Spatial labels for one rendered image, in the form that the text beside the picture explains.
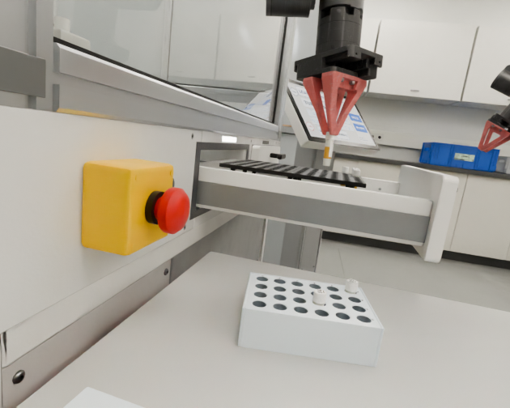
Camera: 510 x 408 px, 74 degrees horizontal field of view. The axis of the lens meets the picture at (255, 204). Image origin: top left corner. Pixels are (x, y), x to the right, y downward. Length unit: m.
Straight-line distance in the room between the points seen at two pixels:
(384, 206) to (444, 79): 3.58
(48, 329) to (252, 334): 0.16
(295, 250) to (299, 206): 1.13
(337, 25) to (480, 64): 3.70
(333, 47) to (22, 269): 0.40
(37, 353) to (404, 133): 4.12
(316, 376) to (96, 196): 0.23
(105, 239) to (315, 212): 0.28
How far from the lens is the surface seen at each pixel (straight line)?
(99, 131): 0.31
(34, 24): 0.27
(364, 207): 0.47
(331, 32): 0.48
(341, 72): 0.46
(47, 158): 0.27
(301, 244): 1.58
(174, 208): 0.28
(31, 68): 0.26
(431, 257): 0.48
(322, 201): 0.47
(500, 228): 3.94
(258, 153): 0.78
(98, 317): 0.39
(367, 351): 0.34
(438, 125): 4.35
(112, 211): 0.29
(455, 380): 0.37
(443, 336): 0.44
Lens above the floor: 0.94
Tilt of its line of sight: 11 degrees down
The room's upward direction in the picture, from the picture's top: 7 degrees clockwise
